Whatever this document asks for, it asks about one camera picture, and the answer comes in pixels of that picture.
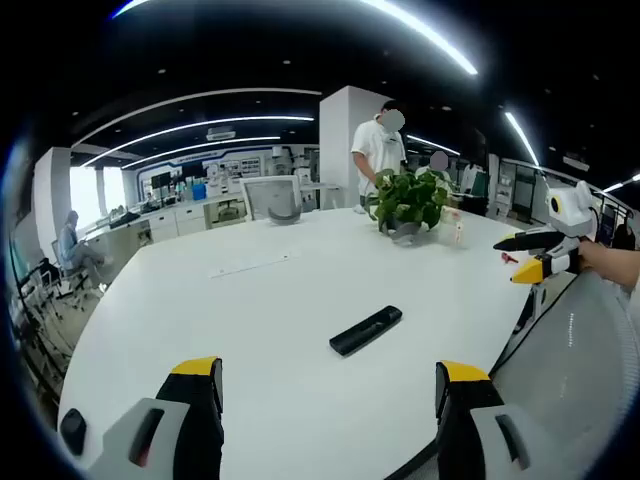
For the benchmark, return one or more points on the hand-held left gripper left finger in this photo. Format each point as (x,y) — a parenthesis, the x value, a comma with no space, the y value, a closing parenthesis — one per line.
(165,415)

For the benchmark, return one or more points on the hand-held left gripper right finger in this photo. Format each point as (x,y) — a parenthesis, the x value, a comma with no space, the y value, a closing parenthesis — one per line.
(470,415)

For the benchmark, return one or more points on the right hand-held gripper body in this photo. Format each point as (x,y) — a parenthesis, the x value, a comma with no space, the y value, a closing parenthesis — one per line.
(572,210)

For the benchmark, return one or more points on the black remote control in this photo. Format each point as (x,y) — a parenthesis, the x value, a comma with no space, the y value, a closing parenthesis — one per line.
(365,331)

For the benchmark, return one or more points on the small red object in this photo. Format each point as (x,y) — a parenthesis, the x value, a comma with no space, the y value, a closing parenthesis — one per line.
(509,258)

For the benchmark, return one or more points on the small white bottle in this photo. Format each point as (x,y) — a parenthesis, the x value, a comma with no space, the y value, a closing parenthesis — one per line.
(458,232)

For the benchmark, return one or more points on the long ceiling light strip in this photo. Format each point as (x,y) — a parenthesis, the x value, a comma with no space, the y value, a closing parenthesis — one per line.
(430,35)
(522,139)

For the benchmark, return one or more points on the small black puck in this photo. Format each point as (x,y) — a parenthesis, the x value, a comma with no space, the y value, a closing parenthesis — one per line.
(73,431)

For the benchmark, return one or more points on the green potted plant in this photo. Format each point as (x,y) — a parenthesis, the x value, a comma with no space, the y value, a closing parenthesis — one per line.
(410,202)

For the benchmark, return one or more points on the white low cabinet row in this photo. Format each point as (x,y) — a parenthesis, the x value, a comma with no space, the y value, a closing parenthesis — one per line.
(170,220)

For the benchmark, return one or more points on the blue storage box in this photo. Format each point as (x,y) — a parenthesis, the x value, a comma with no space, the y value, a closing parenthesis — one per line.
(199,192)

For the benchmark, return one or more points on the white office chair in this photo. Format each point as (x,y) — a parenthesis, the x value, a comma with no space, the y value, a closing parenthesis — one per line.
(272,197)

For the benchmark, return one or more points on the ceiling air conditioner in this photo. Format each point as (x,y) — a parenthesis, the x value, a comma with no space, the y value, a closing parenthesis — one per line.
(221,133)

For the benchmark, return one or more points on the black wall monitor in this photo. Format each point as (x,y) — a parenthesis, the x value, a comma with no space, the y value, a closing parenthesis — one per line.
(160,180)

